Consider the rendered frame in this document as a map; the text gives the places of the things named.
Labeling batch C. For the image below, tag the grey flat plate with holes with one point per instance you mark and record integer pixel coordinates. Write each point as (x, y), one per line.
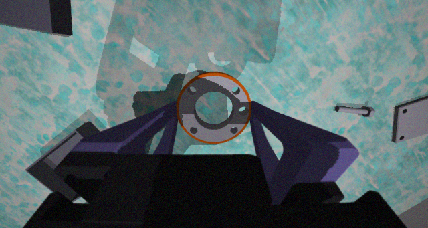
(411, 120)

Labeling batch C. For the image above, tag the grey round plate with orange rim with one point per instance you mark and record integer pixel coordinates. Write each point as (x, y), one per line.
(213, 133)

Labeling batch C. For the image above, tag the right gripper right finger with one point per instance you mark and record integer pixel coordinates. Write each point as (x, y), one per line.
(310, 154)

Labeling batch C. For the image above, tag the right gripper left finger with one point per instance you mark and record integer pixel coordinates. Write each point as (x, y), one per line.
(132, 136)

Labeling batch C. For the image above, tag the grey hex-head bolt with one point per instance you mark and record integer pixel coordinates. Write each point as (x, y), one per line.
(366, 111)

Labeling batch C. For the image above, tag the dark grey block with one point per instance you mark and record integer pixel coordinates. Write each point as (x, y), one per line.
(53, 16)

